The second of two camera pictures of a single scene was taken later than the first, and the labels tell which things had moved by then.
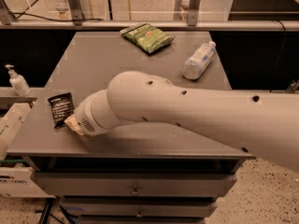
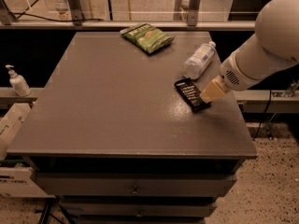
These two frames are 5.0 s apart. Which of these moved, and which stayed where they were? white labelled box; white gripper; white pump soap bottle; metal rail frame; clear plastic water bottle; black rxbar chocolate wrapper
Moved: black rxbar chocolate wrapper; white gripper
Stayed: clear plastic water bottle; metal rail frame; white pump soap bottle; white labelled box
